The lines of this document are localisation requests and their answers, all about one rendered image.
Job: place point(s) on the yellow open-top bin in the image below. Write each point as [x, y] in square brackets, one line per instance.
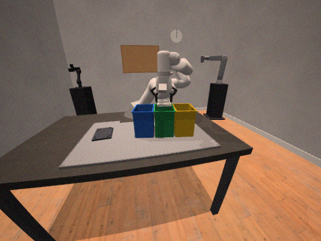
[184, 120]

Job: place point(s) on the blue open bin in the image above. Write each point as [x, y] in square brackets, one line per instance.
[143, 117]

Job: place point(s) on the green bin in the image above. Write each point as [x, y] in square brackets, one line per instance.
[164, 121]

